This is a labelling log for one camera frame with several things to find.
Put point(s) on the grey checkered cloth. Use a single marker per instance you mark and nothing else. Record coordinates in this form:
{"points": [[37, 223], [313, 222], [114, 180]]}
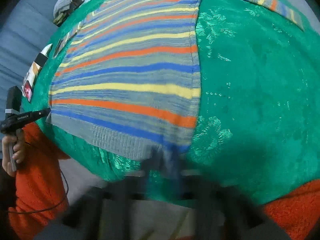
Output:
{"points": [[65, 1]]}

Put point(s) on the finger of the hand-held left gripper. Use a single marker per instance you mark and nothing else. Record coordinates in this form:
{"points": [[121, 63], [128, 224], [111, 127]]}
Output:
{"points": [[35, 115]]}

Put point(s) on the green embossed blanket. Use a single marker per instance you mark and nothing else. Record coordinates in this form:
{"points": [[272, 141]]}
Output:
{"points": [[250, 92]]}

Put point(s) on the person's left forearm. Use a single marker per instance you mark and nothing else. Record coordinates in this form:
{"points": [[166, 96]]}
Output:
{"points": [[40, 185]]}

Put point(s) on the person's orange fleece clothing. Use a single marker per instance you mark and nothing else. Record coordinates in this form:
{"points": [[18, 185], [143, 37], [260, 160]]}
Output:
{"points": [[295, 210]]}

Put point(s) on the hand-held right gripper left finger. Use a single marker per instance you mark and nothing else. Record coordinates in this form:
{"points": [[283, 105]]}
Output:
{"points": [[150, 172]]}

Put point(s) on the person's left hand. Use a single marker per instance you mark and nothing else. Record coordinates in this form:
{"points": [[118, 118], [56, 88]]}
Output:
{"points": [[18, 152]]}

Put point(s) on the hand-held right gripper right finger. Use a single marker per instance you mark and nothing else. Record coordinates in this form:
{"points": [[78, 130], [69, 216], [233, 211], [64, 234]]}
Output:
{"points": [[183, 172]]}

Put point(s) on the olive patterned cloth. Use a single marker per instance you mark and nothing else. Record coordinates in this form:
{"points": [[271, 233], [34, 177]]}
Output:
{"points": [[58, 19]]}

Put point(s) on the striped knit sweater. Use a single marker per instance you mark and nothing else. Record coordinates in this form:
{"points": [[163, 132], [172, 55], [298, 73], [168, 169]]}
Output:
{"points": [[130, 80]]}

